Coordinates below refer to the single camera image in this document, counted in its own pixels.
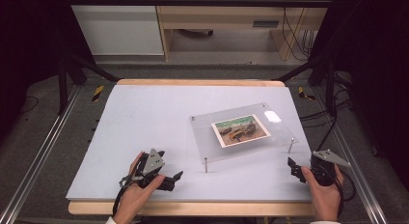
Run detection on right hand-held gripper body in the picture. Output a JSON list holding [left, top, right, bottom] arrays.
[[309, 149, 352, 187]]

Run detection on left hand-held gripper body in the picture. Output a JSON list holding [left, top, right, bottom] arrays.
[[119, 148, 168, 192]]

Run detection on clear acrylic photo frame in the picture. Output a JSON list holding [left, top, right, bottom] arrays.
[[189, 102, 299, 174]]

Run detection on painted boats picture card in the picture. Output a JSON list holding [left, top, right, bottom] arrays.
[[210, 113, 272, 149]]

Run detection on person's right hand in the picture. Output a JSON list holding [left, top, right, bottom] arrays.
[[300, 164, 344, 219]]

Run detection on person's left hand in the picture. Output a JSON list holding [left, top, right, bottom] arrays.
[[113, 151, 166, 219]]

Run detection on wooden table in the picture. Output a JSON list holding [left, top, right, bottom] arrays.
[[68, 78, 316, 217]]

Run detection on white table board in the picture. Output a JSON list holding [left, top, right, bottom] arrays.
[[66, 84, 314, 203]]

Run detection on yellow clamp right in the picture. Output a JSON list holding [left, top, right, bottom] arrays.
[[296, 85, 317, 102]]

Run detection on yellow clamp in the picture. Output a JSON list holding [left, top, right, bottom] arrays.
[[92, 84, 106, 103], [296, 85, 317, 102]]

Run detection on black metal stand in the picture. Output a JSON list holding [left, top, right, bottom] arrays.
[[57, 54, 121, 116], [272, 54, 340, 118]]

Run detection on yellow clamp left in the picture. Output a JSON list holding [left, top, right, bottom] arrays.
[[92, 84, 106, 103]]

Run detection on dark curtain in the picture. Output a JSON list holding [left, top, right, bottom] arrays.
[[312, 0, 409, 188], [0, 0, 95, 146]]

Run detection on white cabinet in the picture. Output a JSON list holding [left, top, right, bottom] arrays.
[[65, 0, 165, 57]]

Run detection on light wooden desk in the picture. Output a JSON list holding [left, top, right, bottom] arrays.
[[152, 0, 335, 62]]

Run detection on black horizontal bar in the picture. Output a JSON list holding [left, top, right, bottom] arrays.
[[65, 0, 334, 9]]

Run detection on right hand-held gripper cable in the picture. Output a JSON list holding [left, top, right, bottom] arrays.
[[333, 168, 358, 218]]

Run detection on hand-held gripper cable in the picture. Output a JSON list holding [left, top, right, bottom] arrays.
[[111, 184, 127, 217], [333, 168, 358, 218]]

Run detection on aluminium floor rail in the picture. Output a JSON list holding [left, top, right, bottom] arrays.
[[313, 88, 389, 224], [0, 84, 83, 224]]

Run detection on left hand-held gripper cable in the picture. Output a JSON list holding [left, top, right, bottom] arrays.
[[111, 184, 127, 217]]

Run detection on bundle of black floor cables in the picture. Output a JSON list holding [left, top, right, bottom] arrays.
[[299, 70, 355, 129]]

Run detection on thin black floor cable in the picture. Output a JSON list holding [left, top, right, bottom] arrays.
[[17, 95, 40, 116]]

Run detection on black hanging cables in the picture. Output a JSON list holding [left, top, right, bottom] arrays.
[[281, 0, 318, 62]]

